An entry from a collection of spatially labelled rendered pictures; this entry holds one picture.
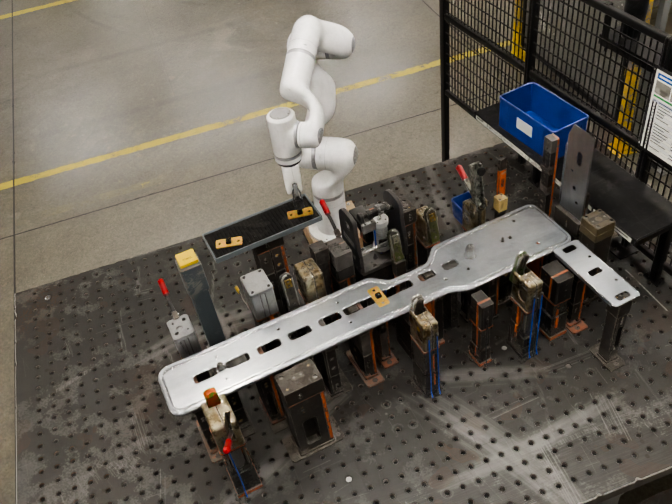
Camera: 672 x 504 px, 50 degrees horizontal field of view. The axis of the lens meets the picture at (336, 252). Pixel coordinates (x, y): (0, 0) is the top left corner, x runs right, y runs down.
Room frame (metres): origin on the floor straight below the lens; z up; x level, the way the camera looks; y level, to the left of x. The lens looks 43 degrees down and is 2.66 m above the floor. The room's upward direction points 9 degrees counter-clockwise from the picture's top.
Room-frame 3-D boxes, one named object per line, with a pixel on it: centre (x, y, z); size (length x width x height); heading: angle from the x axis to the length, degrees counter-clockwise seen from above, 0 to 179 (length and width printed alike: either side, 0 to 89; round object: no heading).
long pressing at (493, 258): (1.51, -0.09, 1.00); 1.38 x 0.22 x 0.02; 110
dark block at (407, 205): (1.80, -0.25, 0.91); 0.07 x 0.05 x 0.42; 20
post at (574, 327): (1.54, -0.76, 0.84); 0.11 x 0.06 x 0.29; 20
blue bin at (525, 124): (2.18, -0.83, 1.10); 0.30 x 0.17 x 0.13; 23
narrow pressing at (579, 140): (1.76, -0.80, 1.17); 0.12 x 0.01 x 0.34; 20
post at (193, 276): (1.67, 0.47, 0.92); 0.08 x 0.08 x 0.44; 20
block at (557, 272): (1.53, -0.68, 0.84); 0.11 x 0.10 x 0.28; 20
